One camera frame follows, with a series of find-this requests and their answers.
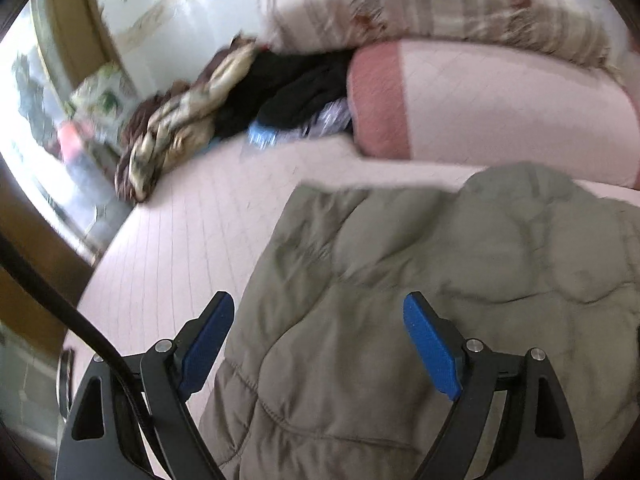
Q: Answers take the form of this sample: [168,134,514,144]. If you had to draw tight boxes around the pink bolster pillow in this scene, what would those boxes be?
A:
[346,40,640,189]

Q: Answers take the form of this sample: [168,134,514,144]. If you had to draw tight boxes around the brown and cream blanket pile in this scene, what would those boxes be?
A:
[114,35,242,203]

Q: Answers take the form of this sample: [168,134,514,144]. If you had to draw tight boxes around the black cable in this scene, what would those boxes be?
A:
[0,235,167,480]

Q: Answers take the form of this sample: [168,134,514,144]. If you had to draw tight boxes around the clear plastic bag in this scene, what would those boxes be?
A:
[299,100,354,139]

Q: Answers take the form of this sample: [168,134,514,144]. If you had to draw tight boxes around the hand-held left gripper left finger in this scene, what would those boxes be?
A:
[54,290,236,480]

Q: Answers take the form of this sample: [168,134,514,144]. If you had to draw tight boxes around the green floral patterned cloth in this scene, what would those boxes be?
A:
[65,62,139,127]

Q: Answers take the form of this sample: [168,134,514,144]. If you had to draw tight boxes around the smartphone in dark case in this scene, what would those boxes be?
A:
[56,347,77,418]

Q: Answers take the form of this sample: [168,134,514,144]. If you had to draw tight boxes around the olive puffer jacket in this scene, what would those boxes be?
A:
[197,161,640,480]

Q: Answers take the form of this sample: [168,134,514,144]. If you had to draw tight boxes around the cream floral blanket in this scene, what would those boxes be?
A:
[127,42,259,202]

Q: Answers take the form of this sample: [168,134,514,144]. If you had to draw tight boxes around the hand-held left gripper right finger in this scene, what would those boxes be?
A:
[403,291,583,480]

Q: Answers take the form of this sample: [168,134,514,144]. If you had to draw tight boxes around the wooden door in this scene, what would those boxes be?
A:
[0,0,131,361]

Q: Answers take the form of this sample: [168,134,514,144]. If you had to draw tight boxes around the black clothes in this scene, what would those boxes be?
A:
[212,50,359,142]

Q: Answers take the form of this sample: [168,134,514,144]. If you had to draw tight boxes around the blue plastic bag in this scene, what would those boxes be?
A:
[247,120,282,152]

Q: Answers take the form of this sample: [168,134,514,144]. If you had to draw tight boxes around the stained glass window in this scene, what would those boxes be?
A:
[0,0,127,257]

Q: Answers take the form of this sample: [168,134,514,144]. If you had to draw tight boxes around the pink checked bed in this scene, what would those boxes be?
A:
[62,135,640,480]

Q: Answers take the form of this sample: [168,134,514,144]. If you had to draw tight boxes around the striped floral pillow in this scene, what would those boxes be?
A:
[257,0,632,86]

